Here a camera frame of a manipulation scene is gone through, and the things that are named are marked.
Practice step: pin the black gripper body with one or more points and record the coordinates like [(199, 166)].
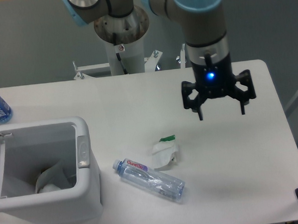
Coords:
[(213, 70)]

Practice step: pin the white paper wrapper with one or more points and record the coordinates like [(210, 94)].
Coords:
[(164, 152)]

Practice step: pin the clear plastic water bottle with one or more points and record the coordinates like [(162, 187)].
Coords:
[(149, 179)]

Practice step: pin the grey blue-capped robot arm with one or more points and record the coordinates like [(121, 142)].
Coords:
[(202, 23)]

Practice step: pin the grey trash inside bin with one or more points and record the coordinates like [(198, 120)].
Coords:
[(53, 179)]

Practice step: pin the white plastic trash can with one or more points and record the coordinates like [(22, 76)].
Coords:
[(27, 150)]

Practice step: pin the white metal base frame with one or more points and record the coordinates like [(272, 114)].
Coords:
[(120, 66)]

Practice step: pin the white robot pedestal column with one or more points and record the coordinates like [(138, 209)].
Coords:
[(123, 35)]

